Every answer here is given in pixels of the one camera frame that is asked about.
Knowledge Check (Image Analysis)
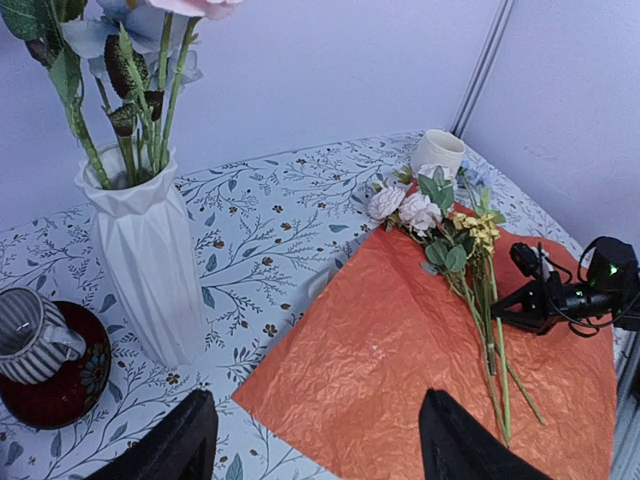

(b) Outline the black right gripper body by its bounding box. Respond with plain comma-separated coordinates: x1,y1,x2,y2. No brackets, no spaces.
537,236,639,335

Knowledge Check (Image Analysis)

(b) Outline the white ribbed ceramic vase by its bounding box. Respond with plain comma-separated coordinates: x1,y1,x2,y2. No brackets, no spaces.
75,144,207,368

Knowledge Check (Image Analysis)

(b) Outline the dark red saucer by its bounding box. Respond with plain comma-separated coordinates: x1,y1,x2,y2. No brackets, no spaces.
1,301,112,430

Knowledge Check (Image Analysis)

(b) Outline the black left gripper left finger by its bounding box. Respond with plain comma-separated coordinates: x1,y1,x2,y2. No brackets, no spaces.
89,390,219,479

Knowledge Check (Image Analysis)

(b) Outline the orange tissue paper sheet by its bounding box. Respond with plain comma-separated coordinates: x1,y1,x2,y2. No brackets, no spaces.
234,230,617,479

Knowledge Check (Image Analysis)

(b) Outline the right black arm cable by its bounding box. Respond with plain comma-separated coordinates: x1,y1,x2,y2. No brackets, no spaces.
537,242,640,339

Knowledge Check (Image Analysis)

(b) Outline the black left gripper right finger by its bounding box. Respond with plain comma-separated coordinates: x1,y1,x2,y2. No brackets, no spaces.
419,389,548,480

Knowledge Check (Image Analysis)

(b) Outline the striped black white cup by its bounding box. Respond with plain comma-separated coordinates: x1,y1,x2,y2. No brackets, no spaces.
1,287,86,385

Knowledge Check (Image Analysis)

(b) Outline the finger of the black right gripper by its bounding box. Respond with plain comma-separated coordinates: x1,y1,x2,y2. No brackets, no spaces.
491,282,548,334

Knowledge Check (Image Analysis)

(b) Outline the cream ceramic mug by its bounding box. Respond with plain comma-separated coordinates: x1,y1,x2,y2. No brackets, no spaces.
410,129,466,175

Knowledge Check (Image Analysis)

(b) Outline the aluminium front rail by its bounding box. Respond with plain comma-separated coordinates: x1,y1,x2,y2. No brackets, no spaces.
610,329,639,479

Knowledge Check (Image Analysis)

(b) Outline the small blue flower stem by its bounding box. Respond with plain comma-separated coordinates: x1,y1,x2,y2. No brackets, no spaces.
454,161,492,214

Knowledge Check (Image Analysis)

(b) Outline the yellow small flower sprig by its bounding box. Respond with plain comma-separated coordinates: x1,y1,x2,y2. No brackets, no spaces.
453,212,546,438

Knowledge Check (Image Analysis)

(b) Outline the right aluminium frame post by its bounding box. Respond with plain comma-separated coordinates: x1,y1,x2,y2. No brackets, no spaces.
449,0,516,139

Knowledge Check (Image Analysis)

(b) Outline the blue hydrangea flower stem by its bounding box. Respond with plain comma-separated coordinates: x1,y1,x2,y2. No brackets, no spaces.
61,1,207,187

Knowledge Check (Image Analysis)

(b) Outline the floral patterned tablecloth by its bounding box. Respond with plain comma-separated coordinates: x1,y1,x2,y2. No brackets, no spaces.
0,130,631,480

